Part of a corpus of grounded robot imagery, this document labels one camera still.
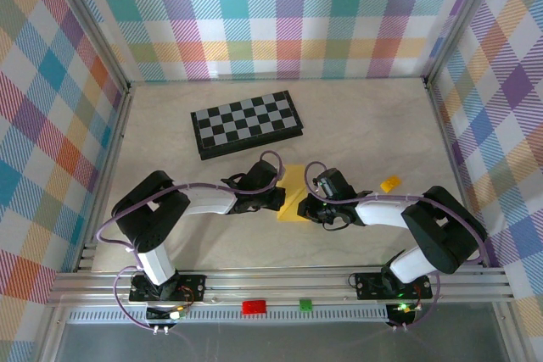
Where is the yellow paper sheet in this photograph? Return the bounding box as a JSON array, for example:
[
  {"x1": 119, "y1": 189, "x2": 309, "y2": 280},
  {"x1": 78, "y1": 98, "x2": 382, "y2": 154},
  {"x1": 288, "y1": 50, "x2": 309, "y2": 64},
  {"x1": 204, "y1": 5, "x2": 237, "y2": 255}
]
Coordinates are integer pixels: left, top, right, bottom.
[{"x1": 275, "y1": 163, "x2": 315, "y2": 224}]

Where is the small yellow plastic block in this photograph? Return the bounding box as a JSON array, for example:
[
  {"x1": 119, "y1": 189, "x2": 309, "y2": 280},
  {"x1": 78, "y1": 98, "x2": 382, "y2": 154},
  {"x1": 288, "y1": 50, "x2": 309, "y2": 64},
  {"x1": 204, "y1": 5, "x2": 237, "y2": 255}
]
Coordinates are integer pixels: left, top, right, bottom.
[{"x1": 380, "y1": 175, "x2": 402, "y2": 193}]

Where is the black and grey chessboard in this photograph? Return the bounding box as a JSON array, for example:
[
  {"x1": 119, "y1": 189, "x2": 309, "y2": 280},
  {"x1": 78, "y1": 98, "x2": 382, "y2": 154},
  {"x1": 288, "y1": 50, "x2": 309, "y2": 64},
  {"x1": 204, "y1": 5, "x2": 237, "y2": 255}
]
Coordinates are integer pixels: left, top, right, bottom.
[{"x1": 189, "y1": 90, "x2": 305, "y2": 162}]

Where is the red plastic block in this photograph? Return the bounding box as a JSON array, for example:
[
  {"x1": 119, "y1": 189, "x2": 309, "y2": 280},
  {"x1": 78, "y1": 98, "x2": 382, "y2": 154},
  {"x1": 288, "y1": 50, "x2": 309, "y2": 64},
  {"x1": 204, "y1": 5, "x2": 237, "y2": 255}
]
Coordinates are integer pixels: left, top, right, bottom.
[{"x1": 241, "y1": 299, "x2": 267, "y2": 315}]

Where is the small black control board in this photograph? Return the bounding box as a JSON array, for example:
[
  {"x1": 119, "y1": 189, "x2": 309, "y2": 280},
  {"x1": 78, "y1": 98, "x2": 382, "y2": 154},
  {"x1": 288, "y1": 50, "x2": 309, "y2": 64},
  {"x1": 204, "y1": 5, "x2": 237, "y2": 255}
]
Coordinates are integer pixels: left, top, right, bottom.
[
  {"x1": 385, "y1": 302, "x2": 422, "y2": 324},
  {"x1": 145, "y1": 304, "x2": 188, "y2": 323}
]

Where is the grey metal panel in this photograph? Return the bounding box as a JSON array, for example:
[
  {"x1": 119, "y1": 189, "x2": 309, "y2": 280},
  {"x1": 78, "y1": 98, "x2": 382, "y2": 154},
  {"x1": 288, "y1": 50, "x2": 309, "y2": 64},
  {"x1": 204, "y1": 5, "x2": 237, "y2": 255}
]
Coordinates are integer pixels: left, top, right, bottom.
[{"x1": 40, "y1": 322, "x2": 517, "y2": 362}]

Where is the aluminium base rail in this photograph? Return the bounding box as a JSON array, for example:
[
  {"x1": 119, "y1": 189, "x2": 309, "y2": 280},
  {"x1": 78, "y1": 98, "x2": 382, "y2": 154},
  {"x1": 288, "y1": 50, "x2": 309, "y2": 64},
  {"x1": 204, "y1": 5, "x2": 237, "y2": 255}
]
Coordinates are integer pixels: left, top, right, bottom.
[{"x1": 46, "y1": 266, "x2": 517, "y2": 308}]

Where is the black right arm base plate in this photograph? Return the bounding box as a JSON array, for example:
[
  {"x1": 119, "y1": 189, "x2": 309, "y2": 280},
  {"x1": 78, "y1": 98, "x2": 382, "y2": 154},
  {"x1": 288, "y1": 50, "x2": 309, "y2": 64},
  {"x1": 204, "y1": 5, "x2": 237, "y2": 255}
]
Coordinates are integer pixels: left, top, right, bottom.
[{"x1": 354, "y1": 270, "x2": 434, "y2": 300}]

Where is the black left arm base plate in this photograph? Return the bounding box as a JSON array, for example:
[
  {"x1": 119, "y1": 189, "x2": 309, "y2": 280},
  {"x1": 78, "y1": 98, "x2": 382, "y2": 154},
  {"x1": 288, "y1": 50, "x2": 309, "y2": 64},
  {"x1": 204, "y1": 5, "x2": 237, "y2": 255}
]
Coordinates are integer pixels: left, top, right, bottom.
[{"x1": 128, "y1": 273, "x2": 208, "y2": 304}]

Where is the grey slotted cable duct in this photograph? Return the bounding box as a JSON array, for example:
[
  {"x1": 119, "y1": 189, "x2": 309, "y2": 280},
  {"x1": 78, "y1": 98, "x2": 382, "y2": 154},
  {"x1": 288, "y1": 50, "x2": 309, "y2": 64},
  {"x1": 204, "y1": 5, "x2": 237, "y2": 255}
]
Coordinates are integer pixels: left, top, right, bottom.
[{"x1": 67, "y1": 309, "x2": 391, "y2": 325}]

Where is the aluminium side rail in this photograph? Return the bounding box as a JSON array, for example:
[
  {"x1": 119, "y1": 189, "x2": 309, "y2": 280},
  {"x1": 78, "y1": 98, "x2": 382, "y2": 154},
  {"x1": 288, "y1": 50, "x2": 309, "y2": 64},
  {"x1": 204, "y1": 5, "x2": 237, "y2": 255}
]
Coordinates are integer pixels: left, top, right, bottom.
[
  {"x1": 423, "y1": 77, "x2": 493, "y2": 270},
  {"x1": 74, "y1": 81, "x2": 135, "y2": 273}
]

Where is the aluminium frame post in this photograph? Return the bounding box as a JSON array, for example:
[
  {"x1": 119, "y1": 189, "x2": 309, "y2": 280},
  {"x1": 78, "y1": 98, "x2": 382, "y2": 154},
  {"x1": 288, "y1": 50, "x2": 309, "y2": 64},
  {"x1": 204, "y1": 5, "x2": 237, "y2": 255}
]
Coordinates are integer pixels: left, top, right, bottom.
[
  {"x1": 423, "y1": 0, "x2": 510, "y2": 83},
  {"x1": 48, "y1": 0, "x2": 133, "y2": 94}
]

